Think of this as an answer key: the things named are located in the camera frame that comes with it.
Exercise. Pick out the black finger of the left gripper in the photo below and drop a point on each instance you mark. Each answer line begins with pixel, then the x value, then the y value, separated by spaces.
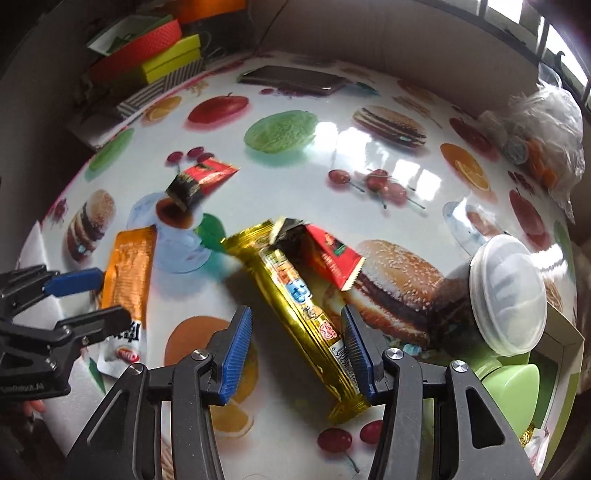
pixel 91 328

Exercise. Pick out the black smartphone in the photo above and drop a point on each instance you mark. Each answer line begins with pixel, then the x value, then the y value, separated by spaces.
pixel 295 79

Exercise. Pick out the red triangular candy packet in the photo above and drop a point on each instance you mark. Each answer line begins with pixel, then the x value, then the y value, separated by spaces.
pixel 333 260

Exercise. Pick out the small red black candy packet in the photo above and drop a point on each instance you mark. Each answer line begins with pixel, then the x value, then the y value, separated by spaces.
pixel 191 186

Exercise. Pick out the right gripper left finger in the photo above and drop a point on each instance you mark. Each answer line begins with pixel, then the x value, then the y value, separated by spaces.
pixel 228 350

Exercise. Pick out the yellow green box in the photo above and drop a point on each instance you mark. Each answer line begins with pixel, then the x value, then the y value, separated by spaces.
pixel 182 53

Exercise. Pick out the clear plastic bag with snacks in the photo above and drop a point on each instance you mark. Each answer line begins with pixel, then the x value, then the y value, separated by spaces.
pixel 543 133

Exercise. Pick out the light green plastic bottle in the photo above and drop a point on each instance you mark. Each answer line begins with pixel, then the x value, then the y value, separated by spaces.
pixel 513 383

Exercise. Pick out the orange konjac snack pouch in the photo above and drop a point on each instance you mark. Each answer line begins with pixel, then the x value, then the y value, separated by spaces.
pixel 127 282

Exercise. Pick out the person's left hand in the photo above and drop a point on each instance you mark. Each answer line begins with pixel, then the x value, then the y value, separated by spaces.
pixel 33 406

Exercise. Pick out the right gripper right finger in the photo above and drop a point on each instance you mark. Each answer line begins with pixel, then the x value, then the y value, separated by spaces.
pixel 365 347

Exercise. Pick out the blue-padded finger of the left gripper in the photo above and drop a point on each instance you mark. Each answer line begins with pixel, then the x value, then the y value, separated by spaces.
pixel 71 283

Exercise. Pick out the gold rice bar wrapper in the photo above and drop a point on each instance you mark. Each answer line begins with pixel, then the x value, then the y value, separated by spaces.
pixel 274 252

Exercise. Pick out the red dotted box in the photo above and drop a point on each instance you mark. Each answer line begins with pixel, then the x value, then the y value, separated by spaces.
pixel 135 52

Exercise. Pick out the black white striped box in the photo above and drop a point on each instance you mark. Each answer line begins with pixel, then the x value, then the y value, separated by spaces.
pixel 146 95

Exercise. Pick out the green and white gift box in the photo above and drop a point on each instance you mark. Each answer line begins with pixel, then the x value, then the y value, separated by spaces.
pixel 558 356

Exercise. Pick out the orange storage box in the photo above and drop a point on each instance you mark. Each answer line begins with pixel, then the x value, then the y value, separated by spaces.
pixel 188 11

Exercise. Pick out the clear jar with white lid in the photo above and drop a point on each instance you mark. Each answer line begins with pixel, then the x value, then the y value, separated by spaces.
pixel 494 305

